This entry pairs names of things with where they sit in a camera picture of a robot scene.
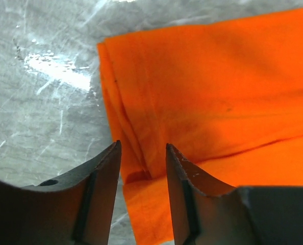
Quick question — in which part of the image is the orange t shirt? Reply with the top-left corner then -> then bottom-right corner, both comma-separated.
97,8 -> 303,244

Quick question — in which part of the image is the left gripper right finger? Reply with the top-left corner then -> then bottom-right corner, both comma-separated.
166,144 -> 303,244

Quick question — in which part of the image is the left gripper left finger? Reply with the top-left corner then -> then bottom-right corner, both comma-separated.
0,141 -> 121,244

